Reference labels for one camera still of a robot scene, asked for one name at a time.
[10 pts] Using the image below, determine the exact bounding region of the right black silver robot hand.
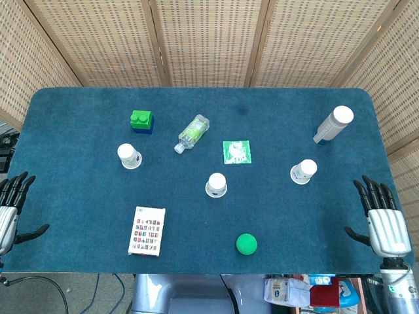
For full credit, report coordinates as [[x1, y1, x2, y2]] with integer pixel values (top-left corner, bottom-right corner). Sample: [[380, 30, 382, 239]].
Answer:
[[343, 175, 412, 260]]

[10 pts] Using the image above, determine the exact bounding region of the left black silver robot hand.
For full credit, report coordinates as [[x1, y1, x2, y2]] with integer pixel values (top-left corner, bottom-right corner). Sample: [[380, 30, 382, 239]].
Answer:
[[0, 171, 50, 256]]

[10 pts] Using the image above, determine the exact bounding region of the white paper cup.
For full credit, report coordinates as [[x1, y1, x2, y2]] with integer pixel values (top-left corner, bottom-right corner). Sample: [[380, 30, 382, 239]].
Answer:
[[117, 143, 143, 170], [205, 172, 228, 198], [289, 158, 318, 186]]

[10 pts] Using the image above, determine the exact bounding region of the black floor equipment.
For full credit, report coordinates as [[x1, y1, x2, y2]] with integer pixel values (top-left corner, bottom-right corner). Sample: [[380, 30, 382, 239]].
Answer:
[[0, 129, 21, 173]]

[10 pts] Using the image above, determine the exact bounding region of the blue white plastic container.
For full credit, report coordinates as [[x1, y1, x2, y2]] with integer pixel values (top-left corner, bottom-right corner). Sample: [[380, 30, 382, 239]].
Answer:
[[338, 279, 361, 305]]

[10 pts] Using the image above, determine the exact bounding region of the blue felt table cover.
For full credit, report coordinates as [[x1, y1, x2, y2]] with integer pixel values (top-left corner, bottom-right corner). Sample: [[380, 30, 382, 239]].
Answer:
[[0, 86, 416, 275]]

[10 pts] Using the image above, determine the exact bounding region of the light blue white carton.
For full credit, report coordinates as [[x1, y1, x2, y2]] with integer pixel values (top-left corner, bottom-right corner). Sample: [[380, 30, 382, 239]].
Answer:
[[307, 273, 333, 287]]

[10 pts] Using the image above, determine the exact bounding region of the dark red box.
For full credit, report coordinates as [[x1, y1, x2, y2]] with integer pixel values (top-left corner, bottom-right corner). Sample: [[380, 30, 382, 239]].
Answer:
[[309, 284, 341, 308]]

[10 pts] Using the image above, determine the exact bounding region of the white grey tall bottle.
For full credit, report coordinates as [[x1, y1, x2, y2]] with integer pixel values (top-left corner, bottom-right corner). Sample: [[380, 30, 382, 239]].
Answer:
[[312, 105, 355, 145]]

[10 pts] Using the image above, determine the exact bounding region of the white plastic pack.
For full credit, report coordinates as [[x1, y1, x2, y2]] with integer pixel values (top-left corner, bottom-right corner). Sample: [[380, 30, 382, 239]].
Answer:
[[263, 277, 312, 308]]

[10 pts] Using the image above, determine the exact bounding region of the white box with coloured pictures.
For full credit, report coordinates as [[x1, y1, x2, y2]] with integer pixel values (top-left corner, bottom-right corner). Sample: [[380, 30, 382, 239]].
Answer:
[[128, 205, 166, 257]]

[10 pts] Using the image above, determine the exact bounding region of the green foam ball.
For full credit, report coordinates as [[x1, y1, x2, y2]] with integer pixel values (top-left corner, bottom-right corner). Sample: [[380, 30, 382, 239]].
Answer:
[[236, 233, 258, 255]]

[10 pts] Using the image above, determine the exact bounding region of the blue toy building brick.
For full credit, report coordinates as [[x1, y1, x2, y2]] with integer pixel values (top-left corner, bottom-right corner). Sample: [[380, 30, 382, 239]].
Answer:
[[132, 117, 155, 135]]

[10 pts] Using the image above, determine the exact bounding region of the green toy building brick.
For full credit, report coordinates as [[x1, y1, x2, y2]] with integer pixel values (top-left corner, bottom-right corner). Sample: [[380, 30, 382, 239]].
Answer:
[[130, 109, 154, 129]]

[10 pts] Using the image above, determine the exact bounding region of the green white sachet packet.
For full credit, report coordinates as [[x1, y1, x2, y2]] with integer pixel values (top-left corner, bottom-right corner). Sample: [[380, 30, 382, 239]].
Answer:
[[223, 140, 253, 165]]

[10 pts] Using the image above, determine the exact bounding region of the silver-blue robot torso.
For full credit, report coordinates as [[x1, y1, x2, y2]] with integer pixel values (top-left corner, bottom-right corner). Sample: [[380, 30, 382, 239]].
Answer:
[[130, 273, 272, 314]]

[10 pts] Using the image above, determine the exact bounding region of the clear bottle with green label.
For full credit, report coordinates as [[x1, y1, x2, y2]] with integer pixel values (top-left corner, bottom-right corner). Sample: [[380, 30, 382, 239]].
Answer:
[[173, 114, 211, 154]]

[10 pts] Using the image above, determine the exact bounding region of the woven bamboo folding screen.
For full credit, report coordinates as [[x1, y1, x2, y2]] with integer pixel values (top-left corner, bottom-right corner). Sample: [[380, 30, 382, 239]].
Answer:
[[0, 0, 419, 262]]

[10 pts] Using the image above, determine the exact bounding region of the black left hand cable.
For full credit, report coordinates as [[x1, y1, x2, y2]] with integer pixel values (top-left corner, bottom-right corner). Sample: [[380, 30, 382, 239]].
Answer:
[[2, 275, 70, 314]]

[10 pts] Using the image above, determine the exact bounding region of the blue floor cable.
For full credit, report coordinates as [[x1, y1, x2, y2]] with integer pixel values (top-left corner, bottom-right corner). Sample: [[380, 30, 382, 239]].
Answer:
[[112, 273, 132, 314], [87, 273, 101, 314]]

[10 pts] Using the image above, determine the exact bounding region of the black torso cable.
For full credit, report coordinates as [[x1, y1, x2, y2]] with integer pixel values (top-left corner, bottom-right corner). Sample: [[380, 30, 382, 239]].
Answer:
[[218, 273, 238, 314]]

